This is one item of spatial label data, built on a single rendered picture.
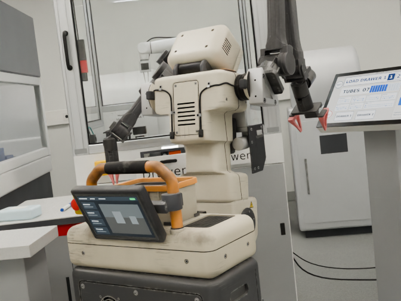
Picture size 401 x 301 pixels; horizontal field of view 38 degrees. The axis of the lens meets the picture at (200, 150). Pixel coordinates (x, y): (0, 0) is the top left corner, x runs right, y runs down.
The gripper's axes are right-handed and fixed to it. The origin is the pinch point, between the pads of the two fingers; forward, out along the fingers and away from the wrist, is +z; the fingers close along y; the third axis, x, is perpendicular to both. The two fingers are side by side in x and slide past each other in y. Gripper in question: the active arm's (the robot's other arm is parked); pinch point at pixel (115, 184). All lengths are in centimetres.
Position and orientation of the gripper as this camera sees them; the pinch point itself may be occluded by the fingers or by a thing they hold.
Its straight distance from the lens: 253.7
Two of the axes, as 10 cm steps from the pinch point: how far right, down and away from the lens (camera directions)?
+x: 0.4, 0.9, -10.0
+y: -9.9, 1.2, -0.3
